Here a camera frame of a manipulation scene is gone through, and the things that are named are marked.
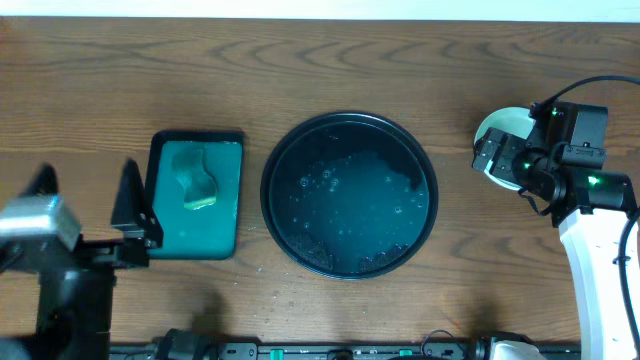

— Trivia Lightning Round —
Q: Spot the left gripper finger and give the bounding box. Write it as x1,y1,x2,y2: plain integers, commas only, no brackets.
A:
20,163,59,197
111,158,164,249

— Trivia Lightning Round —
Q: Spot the mint plate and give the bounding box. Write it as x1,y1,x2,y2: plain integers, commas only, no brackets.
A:
474,107,536,191

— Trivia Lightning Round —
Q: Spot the yellow green sponge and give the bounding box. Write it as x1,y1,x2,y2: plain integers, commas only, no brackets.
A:
171,148,218,210

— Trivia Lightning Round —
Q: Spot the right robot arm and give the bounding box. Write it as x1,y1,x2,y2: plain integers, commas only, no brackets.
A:
472,101,639,359

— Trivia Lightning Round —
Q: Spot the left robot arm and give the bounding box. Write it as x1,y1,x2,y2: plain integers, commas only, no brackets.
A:
1,160,163,359

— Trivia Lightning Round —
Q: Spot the black rectangular sponge tray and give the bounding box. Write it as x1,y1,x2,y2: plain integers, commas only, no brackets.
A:
145,130,244,260

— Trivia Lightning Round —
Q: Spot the round black tray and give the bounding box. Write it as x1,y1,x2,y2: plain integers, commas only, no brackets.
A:
260,111,439,280

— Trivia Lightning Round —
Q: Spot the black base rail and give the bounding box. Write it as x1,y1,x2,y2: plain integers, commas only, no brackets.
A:
108,329,581,360

